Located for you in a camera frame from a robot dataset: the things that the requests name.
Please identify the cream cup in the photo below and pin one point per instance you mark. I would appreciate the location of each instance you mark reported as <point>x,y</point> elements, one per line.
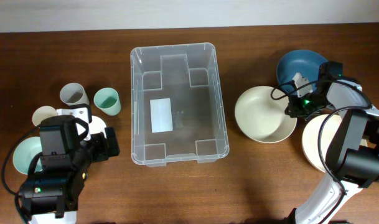
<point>43,113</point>

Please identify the mint green small bowl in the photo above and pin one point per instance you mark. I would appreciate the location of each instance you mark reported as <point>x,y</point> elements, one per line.
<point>25,152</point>

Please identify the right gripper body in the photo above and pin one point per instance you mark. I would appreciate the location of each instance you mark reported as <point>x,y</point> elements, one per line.
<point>303,106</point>

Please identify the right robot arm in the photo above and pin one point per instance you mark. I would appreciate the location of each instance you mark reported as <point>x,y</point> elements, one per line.
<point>347,141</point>

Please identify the mint green cup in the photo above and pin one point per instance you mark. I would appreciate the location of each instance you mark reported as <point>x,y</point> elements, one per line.
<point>107,100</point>

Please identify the clear plastic storage container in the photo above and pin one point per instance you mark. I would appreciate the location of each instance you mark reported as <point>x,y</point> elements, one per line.
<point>188,75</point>

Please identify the white small bowl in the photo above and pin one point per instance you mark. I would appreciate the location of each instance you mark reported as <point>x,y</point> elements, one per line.
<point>97,125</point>

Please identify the dark blue plate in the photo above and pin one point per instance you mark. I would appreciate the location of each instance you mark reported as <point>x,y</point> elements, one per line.
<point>305,62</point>

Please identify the cream plate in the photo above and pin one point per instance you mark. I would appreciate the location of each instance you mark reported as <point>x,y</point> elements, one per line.
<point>261,118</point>
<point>310,135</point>

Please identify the grey cup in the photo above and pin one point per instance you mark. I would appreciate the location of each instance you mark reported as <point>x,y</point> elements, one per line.
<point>73,94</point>

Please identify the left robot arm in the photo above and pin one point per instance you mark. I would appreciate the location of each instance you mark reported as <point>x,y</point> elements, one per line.
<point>57,175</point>

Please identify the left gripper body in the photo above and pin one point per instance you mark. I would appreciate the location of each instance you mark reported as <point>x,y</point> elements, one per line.
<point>96,149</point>

